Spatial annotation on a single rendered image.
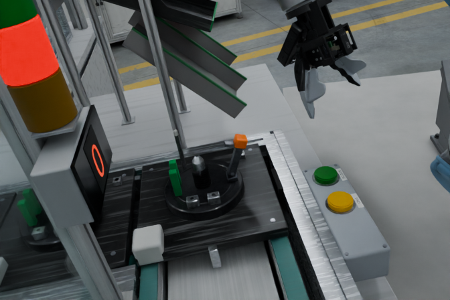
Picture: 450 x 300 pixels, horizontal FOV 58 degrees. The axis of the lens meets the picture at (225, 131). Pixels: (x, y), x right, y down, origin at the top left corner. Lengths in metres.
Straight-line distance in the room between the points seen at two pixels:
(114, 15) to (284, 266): 4.17
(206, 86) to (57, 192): 0.51
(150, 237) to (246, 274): 0.16
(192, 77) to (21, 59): 0.50
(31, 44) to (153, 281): 0.40
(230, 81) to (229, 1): 3.86
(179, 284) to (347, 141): 0.54
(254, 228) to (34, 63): 0.41
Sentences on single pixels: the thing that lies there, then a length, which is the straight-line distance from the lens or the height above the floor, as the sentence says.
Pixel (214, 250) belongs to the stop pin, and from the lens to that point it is 0.64.
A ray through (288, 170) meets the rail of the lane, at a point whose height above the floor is 0.95.
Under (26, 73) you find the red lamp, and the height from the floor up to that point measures 1.32.
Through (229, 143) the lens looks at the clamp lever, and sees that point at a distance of 0.67.
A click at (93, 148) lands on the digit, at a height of 1.22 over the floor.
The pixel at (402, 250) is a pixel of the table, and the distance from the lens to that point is 0.78.
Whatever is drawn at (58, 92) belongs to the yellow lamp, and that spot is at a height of 1.29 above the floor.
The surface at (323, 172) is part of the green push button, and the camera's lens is 0.74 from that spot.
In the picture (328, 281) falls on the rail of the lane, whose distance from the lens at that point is 0.60.
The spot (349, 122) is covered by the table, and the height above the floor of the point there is 0.86.
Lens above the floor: 1.44
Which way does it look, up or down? 32 degrees down
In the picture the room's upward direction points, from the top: 10 degrees counter-clockwise
